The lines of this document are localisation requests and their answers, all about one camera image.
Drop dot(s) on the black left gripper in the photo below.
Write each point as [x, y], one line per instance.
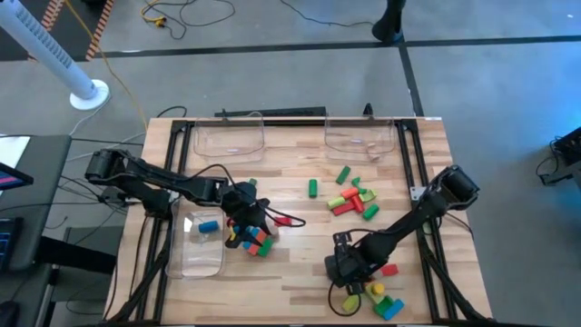
[245, 204]

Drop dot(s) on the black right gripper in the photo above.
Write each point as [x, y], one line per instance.
[351, 268]

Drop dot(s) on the blue rectangular block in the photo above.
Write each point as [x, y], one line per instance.
[247, 245]
[395, 310]

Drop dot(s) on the blue cylinder block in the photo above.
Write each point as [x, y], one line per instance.
[237, 230]
[209, 226]

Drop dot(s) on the orange rectangular block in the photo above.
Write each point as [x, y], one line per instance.
[260, 236]

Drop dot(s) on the green rectangular block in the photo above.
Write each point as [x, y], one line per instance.
[343, 175]
[266, 248]
[253, 182]

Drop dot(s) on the long lime green block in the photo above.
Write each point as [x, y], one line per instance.
[350, 303]

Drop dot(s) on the red cylinder block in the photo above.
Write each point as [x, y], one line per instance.
[357, 204]
[343, 209]

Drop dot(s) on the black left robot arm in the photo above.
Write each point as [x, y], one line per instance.
[181, 184]

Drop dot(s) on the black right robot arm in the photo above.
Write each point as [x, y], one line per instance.
[408, 222]

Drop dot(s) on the lime green triangle block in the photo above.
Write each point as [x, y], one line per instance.
[370, 295]

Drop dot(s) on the red arch block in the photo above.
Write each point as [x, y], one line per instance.
[283, 221]
[389, 270]

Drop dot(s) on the yellow cylinder block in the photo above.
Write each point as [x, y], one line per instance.
[378, 289]

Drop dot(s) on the green chunky block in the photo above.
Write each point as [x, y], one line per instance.
[382, 306]

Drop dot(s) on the clear plastic bin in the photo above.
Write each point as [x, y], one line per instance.
[386, 136]
[204, 131]
[199, 259]

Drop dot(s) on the lime green cylinder block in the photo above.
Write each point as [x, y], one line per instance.
[336, 203]

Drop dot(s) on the orange cylinder block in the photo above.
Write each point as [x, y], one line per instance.
[349, 193]

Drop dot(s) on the black power strip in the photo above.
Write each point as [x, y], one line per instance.
[281, 111]

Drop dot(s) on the small black clamp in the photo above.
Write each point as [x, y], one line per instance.
[368, 110]

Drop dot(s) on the black desk base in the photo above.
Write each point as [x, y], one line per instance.
[81, 254]

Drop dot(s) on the gray side desk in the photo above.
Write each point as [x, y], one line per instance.
[45, 191]

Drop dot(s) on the black backlit keyboard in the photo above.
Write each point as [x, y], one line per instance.
[9, 245]

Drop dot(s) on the monitor with pink screen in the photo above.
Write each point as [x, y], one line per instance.
[11, 179]

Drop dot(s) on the black equipment box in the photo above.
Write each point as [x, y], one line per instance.
[569, 150]

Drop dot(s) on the white paper sheet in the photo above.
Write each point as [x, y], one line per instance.
[13, 150]

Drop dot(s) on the black hazard striped mat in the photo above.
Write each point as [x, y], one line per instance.
[77, 32]

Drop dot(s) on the white tower fan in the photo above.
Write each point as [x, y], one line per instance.
[41, 50]

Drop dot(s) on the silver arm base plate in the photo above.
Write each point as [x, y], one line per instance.
[417, 193]

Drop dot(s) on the black aluminium table frame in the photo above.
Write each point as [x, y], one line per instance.
[295, 121]

